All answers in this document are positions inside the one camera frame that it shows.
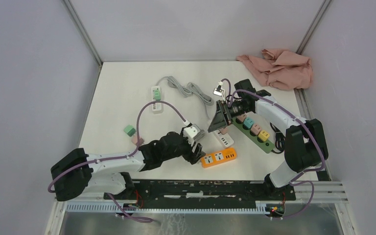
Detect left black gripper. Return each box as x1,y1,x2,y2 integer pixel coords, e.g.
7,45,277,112
162,127,205,164

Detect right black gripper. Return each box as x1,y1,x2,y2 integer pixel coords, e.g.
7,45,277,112
208,99,251,132

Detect long white power strip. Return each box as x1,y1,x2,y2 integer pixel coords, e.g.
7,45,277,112
213,130,235,148

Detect orange power strip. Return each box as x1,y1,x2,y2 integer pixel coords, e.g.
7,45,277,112
200,147,237,168

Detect small white power strip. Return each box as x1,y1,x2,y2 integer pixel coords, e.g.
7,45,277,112
151,86,163,114

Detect pink plug from orange strip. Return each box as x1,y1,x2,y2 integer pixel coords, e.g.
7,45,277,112
131,135,144,146

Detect green plug from orange strip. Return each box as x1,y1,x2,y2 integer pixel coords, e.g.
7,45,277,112
123,125,136,137

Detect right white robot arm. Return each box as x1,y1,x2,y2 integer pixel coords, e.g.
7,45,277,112
208,79,328,200

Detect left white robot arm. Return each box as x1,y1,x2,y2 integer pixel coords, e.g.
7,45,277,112
48,132,205,202

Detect pink plug on green strip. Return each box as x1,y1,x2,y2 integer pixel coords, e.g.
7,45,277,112
236,114,247,123

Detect teal plug on green strip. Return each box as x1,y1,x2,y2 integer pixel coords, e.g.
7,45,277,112
243,117,255,129

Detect beige plug on green strip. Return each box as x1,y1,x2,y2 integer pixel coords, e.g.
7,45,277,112
250,123,262,136

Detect yellow plug on green strip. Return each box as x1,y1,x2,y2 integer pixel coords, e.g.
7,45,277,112
258,130,270,142

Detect green plug on white strip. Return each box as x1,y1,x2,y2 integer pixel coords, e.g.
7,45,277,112
153,89,161,101

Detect dark green power strip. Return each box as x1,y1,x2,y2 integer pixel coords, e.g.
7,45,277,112
233,118,275,154

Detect pink crumpled cloth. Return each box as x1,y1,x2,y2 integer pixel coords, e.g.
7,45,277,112
236,48,313,91

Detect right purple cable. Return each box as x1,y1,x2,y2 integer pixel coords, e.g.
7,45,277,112
220,78,327,221

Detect purple cable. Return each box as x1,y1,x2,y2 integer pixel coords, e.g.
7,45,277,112
220,78,327,221
47,100,190,224

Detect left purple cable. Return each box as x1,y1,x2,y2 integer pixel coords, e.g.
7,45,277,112
47,100,190,224

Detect grey cable of white strip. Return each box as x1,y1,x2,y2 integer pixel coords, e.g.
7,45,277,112
156,75,215,119

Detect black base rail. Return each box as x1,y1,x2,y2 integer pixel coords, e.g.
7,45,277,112
113,179,296,209

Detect black power cable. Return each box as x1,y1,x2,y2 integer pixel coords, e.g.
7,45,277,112
270,123,286,154

